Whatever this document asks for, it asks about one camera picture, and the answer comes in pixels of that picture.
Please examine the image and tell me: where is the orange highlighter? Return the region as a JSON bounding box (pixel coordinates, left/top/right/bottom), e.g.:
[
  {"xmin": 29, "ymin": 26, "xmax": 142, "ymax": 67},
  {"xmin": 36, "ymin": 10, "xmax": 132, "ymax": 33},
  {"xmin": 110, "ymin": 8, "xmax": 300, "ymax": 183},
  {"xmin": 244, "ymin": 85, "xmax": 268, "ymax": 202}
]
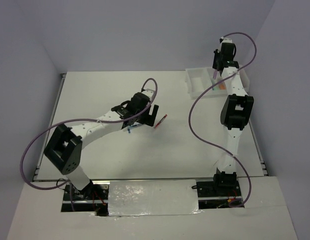
[{"xmin": 219, "ymin": 82, "xmax": 226, "ymax": 90}]

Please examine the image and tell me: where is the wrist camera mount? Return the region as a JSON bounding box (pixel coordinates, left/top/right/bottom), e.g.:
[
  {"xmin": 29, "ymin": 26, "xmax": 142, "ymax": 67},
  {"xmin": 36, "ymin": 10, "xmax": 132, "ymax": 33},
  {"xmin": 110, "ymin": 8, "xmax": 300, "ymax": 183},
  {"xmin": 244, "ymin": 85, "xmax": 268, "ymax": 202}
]
[
  {"xmin": 141, "ymin": 88, "xmax": 155, "ymax": 102},
  {"xmin": 219, "ymin": 36, "xmax": 233, "ymax": 44}
]

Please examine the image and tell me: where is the aluminium rail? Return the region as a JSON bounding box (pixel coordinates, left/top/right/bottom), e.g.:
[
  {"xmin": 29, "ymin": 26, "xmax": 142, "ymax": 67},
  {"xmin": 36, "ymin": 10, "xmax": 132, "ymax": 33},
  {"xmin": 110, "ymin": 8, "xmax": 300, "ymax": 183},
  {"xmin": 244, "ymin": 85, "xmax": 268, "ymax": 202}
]
[{"xmin": 32, "ymin": 176, "xmax": 266, "ymax": 182}]

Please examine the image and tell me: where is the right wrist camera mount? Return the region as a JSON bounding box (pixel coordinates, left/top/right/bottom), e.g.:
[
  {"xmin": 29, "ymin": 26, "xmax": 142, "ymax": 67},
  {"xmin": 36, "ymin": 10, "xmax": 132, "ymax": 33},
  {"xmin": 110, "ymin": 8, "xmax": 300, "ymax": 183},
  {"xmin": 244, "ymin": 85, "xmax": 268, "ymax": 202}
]
[{"xmin": 219, "ymin": 36, "xmax": 233, "ymax": 44}]

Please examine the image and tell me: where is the silver foil sheet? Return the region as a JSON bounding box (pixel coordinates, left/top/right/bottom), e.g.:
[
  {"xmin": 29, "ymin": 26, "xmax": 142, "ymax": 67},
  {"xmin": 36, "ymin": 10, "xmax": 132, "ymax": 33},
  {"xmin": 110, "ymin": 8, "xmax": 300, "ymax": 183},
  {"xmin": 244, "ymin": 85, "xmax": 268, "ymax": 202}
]
[{"xmin": 108, "ymin": 179, "xmax": 201, "ymax": 217}]

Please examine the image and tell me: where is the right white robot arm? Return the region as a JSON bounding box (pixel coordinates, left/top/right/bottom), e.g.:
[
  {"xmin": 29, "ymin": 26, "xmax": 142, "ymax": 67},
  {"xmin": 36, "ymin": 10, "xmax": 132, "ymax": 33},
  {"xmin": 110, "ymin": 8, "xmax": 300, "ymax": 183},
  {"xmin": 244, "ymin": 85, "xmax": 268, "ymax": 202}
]
[{"xmin": 212, "ymin": 38, "xmax": 254, "ymax": 196}]

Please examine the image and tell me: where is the teal blue pen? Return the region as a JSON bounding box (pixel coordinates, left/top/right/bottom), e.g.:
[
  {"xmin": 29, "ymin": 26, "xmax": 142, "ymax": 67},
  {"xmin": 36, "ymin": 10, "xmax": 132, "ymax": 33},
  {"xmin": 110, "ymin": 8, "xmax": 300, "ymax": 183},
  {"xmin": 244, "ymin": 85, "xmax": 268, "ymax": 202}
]
[{"xmin": 127, "ymin": 124, "xmax": 142, "ymax": 131}]

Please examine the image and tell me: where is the purple highlighter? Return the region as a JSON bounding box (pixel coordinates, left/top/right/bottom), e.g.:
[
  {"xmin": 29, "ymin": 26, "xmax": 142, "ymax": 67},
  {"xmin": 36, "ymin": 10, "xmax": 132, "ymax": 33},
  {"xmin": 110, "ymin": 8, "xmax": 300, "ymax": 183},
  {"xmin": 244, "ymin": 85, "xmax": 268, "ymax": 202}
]
[{"xmin": 213, "ymin": 69, "xmax": 218, "ymax": 79}]

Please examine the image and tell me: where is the clear three-compartment organizer tray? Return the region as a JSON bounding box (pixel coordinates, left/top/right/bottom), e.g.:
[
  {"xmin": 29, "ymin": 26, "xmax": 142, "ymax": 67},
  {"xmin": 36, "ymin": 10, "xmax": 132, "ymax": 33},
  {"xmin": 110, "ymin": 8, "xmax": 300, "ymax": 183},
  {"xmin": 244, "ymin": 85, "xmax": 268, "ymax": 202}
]
[{"xmin": 184, "ymin": 65, "xmax": 251, "ymax": 100}]

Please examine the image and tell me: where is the red pen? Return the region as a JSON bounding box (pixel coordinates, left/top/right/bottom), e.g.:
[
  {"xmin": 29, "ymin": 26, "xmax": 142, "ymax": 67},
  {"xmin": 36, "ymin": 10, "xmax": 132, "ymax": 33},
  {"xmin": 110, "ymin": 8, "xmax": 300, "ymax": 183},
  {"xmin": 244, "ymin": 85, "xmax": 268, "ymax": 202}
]
[{"xmin": 154, "ymin": 114, "xmax": 168, "ymax": 129}]

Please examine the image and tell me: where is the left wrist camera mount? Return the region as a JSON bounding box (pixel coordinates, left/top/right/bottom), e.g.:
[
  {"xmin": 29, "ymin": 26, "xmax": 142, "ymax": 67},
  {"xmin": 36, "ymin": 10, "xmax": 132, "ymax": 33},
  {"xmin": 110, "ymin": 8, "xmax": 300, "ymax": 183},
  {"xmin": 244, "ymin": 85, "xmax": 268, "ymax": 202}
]
[{"xmin": 141, "ymin": 88, "xmax": 155, "ymax": 102}]

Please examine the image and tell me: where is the green highlighter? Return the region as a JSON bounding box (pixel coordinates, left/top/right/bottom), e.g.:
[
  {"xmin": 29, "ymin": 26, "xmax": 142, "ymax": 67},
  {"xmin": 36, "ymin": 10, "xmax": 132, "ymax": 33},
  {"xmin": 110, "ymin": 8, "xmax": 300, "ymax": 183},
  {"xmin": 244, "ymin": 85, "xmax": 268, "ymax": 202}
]
[{"xmin": 211, "ymin": 78, "xmax": 219, "ymax": 91}]

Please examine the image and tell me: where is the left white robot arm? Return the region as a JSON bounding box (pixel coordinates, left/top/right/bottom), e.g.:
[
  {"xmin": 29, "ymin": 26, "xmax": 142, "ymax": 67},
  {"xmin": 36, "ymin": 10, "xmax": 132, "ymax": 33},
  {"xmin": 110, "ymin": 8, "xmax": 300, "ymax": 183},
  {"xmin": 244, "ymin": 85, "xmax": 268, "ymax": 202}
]
[{"xmin": 44, "ymin": 89, "xmax": 159, "ymax": 200}]

